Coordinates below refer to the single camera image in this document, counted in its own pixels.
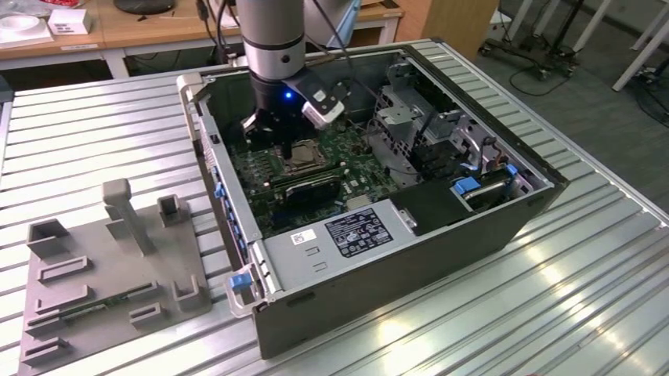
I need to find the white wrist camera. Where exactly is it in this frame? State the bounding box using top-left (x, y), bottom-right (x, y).
top-left (285, 76), bottom-right (346, 128)

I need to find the black round base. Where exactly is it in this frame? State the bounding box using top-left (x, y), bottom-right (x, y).
top-left (114, 0), bottom-right (177, 13)

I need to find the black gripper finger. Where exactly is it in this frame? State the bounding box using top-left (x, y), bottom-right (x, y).
top-left (241, 111), bottom-right (290, 157)
top-left (277, 112), bottom-right (310, 158)

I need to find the wooden cabinet panel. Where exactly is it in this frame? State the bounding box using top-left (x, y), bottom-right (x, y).
top-left (397, 0), bottom-right (498, 60)

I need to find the blue card retainer strip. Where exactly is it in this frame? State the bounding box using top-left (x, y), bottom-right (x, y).
top-left (210, 167), bottom-right (249, 255)

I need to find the white cardboard box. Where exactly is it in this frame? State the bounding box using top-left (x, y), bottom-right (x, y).
top-left (46, 8), bottom-right (94, 36)

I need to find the grey power supply unit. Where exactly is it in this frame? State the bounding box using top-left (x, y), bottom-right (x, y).
top-left (258, 197), bottom-right (421, 294)

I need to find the black wheeled cart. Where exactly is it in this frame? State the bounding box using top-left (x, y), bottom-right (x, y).
top-left (478, 0), bottom-right (581, 81)

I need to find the green RAM stick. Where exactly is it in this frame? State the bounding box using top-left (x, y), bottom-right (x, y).
top-left (269, 172), bottom-right (339, 190)
top-left (58, 291), bottom-right (135, 319)

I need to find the silver metal disk bay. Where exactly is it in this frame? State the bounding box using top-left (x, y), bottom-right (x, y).
top-left (372, 62), bottom-right (461, 179)

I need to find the white desk frame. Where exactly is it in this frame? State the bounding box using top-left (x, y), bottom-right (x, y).
top-left (504, 0), bottom-right (613, 52)
top-left (611, 0), bottom-right (669, 92)

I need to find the black graphics card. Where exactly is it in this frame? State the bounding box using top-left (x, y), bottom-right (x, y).
top-left (282, 175), bottom-right (341, 208)

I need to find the white bowl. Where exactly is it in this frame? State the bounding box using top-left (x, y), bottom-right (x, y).
top-left (0, 13), bottom-right (42, 34)

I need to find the black plastic shroud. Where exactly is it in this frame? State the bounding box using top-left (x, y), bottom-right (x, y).
top-left (389, 180), bottom-right (474, 237)

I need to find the blue disk carrier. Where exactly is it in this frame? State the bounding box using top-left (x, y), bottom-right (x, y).
top-left (450, 175), bottom-right (481, 196)

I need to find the CPU socket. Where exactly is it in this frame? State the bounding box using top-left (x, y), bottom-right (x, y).
top-left (275, 140), bottom-right (339, 177)

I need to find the wooden desk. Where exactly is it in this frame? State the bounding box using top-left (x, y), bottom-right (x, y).
top-left (0, 0), bottom-right (408, 81)

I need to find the white tray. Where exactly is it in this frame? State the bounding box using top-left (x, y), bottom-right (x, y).
top-left (0, 23), bottom-right (55, 45)

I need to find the grey parts rack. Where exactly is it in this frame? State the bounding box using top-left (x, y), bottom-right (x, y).
top-left (18, 178), bottom-right (214, 370)

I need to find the green motherboard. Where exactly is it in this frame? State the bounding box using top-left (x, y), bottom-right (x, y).
top-left (229, 117), bottom-right (414, 232)

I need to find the silver CPU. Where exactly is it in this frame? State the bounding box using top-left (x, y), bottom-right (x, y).
top-left (291, 141), bottom-right (325, 164)

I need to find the black open PC case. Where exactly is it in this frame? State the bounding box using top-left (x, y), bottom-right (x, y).
top-left (177, 38), bottom-right (571, 360)

